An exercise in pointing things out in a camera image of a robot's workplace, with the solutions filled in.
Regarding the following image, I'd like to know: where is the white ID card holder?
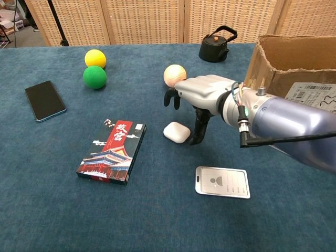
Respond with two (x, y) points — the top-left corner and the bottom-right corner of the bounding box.
(195, 165), (251, 200)

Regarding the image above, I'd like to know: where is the pink ball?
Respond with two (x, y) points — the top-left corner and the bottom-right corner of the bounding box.
(163, 64), (187, 88)

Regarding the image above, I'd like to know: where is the blue carpet table cover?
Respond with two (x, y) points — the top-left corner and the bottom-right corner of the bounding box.
(0, 43), (336, 252)

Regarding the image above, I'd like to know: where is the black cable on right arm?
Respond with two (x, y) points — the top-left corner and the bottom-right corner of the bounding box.
(237, 104), (336, 149)

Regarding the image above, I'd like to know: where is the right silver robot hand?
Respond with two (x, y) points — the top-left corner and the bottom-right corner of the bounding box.
(163, 75), (237, 146)

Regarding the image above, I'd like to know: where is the white earbuds case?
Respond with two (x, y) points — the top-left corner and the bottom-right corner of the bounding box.
(163, 121), (191, 144)

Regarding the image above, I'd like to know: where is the dark red palace print box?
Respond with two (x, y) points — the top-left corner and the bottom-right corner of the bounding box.
(76, 118), (148, 186)

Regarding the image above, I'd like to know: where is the black smartphone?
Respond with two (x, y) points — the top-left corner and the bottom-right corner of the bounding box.
(25, 80), (67, 123)

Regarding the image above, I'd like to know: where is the black cast iron teapot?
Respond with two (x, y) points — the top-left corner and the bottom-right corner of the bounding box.
(198, 25), (238, 63)

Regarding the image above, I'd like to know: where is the yellow foam ball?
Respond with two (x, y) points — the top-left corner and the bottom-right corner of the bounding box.
(84, 49), (107, 69)

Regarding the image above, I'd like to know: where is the brown cardboard box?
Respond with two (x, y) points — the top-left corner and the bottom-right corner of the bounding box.
(241, 34), (336, 115)

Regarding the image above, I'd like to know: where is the black tripod stand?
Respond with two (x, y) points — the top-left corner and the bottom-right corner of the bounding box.
(47, 0), (69, 47)

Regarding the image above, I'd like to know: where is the green foam ball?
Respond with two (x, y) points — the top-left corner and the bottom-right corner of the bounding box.
(82, 65), (108, 90)

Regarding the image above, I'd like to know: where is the woven wicker folding screen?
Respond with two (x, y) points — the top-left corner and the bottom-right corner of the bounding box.
(23, 0), (336, 47)

